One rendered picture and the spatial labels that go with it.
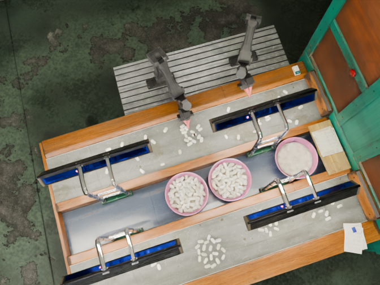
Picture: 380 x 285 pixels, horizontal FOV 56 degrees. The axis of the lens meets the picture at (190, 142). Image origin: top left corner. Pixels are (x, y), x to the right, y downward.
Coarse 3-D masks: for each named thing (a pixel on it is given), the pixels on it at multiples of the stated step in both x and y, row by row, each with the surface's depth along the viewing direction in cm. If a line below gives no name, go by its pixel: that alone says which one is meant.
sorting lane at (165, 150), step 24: (264, 96) 238; (192, 120) 235; (264, 120) 234; (312, 120) 233; (96, 144) 232; (168, 144) 231; (192, 144) 230; (216, 144) 230; (240, 144) 230; (48, 168) 228; (120, 168) 227; (144, 168) 227; (72, 192) 224
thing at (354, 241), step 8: (344, 224) 214; (352, 224) 213; (360, 224) 213; (344, 232) 212; (352, 232) 212; (360, 232) 212; (344, 240) 211; (352, 240) 211; (360, 240) 211; (344, 248) 209; (352, 248) 210; (360, 248) 210
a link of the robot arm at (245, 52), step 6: (246, 18) 211; (258, 18) 210; (252, 24) 211; (258, 24) 215; (252, 30) 211; (246, 36) 212; (252, 36) 211; (246, 42) 212; (246, 48) 212; (240, 54) 212; (246, 54) 212; (240, 60) 213; (246, 60) 212
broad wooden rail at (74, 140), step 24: (264, 72) 240; (288, 72) 239; (192, 96) 236; (216, 96) 236; (240, 96) 237; (120, 120) 233; (144, 120) 233; (168, 120) 235; (48, 144) 230; (72, 144) 229
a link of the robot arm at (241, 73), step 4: (240, 64) 211; (244, 64) 213; (248, 64) 214; (240, 68) 208; (244, 68) 208; (236, 72) 210; (240, 72) 209; (244, 72) 209; (240, 76) 210; (244, 76) 210
